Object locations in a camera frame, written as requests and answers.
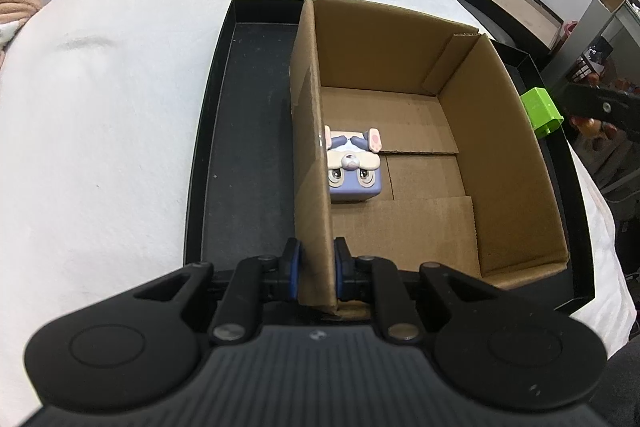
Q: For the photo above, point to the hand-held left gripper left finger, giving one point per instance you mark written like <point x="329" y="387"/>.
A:
<point x="293" y="269"/>

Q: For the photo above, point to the white blanket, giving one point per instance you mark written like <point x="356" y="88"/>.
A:
<point x="100" y="132"/>

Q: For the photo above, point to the beige crumpled cloth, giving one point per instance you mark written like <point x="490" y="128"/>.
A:
<point x="15" y="4"/>

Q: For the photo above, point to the purple bunny toy box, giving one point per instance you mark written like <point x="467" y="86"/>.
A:
<point x="357" y="177"/>

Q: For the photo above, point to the brown cardboard box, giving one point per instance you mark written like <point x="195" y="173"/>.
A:
<point x="500" y="132"/>

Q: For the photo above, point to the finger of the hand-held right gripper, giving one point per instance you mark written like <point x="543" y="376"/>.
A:
<point x="607" y="107"/>

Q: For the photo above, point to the black shallow tray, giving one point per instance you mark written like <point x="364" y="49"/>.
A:
<point x="240" y="132"/>

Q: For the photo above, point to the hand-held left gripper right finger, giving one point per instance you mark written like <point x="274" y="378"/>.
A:
<point x="340" y="272"/>

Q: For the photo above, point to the green plastic block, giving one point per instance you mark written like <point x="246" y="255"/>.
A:
<point x="541" y="109"/>

